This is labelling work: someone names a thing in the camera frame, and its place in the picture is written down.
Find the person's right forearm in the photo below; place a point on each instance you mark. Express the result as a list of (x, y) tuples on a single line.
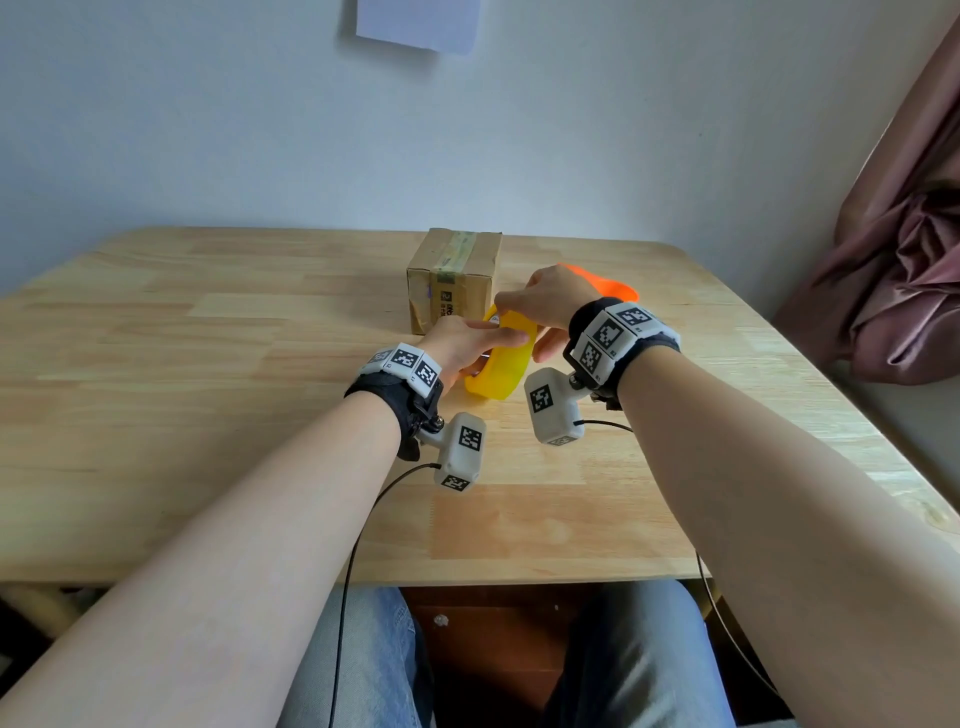
[(765, 525)]

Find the person's left forearm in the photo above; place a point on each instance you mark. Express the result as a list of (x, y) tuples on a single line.
[(247, 562)]

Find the person's left thumb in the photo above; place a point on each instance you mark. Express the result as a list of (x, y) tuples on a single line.
[(466, 375)]

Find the person's left hand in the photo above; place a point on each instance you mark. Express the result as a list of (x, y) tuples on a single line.
[(448, 345)]

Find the person's blue jeans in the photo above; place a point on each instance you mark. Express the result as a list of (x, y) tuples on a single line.
[(637, 660)]

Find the pink curtain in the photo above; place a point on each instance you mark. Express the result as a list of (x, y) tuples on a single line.
[(892, 285)]

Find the white paper sheet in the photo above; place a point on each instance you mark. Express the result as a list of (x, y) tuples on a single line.
[(420, 22)]

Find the brown cardboard box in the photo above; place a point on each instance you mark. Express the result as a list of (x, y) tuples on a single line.
[(450, 262)]

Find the black marker wristband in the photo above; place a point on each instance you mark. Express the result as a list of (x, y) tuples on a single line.
[(397, 390), (619, 334)]

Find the person's right hand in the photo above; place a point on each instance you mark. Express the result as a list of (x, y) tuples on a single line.
[(556, 296)]

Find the yellow plastic cup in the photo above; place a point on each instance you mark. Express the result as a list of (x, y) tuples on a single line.
[(502, 375)]

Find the orange plastic cup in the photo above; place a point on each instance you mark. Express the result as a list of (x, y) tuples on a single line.
[(611, 289)]

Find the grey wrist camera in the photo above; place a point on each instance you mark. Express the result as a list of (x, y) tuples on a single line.
[(461, 450), (553, 409)]

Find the person's right thumb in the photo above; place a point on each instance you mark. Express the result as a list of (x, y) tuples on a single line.
[(550, 345)]

